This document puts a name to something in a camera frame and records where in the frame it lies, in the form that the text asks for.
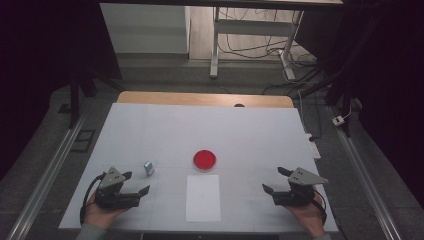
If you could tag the white paper sheet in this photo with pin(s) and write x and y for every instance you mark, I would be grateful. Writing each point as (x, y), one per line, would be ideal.
(203, 200)

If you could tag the blue stamp cap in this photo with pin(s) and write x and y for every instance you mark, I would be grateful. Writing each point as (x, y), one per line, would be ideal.
(147, 164)

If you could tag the white cabinet panel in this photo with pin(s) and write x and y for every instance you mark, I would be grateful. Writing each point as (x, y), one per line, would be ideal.
(146, 28)

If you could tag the white desk frame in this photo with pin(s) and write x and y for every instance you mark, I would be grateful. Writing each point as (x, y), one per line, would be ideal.
(253, 27)

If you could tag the person's left hand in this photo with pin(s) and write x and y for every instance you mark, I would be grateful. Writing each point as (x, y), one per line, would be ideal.
(98, 216)

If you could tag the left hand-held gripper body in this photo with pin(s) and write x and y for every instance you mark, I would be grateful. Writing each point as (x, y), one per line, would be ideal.
(111, 181)

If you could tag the round red ink pad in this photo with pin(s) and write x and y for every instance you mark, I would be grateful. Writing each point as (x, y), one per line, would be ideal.
(204, 160)

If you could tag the white power strip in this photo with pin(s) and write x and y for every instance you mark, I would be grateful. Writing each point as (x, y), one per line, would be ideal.
(314, 148)

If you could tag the aluminium floor rail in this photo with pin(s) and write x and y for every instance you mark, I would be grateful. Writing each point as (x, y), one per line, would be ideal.
(46, 176)
(366, 180)

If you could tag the small white adapter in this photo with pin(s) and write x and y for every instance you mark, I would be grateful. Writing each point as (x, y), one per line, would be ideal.
(338, 120)

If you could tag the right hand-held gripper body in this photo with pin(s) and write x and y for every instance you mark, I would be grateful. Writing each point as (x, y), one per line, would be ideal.
(296, 191)

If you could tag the person's right hand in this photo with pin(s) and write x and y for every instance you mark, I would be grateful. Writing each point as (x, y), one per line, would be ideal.
(311, 216)

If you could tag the white table cover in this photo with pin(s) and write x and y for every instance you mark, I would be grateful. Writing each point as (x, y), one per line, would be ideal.
(206, 130)

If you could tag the black metal stand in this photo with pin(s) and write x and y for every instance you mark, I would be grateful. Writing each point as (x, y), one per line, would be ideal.
(74, 100)
(343, 100)

